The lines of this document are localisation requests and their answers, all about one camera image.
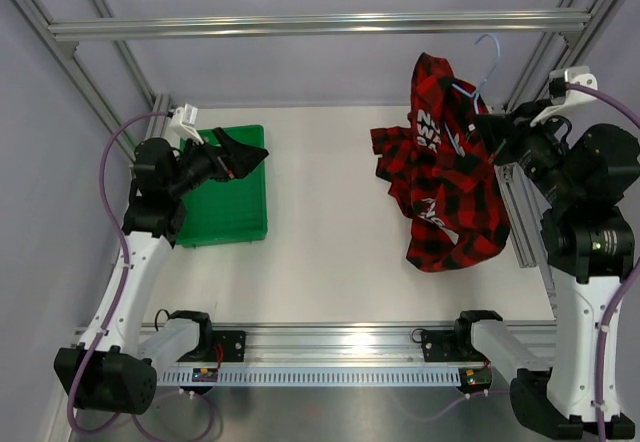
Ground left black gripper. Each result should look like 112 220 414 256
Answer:
168 128 267 199

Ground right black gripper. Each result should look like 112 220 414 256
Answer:
475 99 581 208

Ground light blue wire hanger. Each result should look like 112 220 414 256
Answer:
446 33 502 156

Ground red black plaid shirt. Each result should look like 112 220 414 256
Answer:
370 53 511 273

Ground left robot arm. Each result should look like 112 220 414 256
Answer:
54 128 269 416

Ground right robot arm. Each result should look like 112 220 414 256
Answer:
452 113 639 441

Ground green plastic tray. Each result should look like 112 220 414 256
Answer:
172 124 270 250

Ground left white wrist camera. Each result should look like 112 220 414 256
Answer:
169 104 205 145

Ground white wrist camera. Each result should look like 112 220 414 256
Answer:
529 66 598 127
169 104 205 145

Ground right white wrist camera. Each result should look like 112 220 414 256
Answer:
529 66 598 127

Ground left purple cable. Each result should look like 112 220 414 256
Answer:
65 111 216 442

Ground aluminium frame crossbar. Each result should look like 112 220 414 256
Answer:
48 8 591 42

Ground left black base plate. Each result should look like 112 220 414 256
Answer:
195 330 247 363

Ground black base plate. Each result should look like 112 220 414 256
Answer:
195 330 247 363
410 328 474 362

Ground front aluminium rail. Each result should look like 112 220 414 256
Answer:
74 325 561 367

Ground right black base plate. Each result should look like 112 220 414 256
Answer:
410 328 474 362

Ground white slotted cable duct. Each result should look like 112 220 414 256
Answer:
158 367 461 388

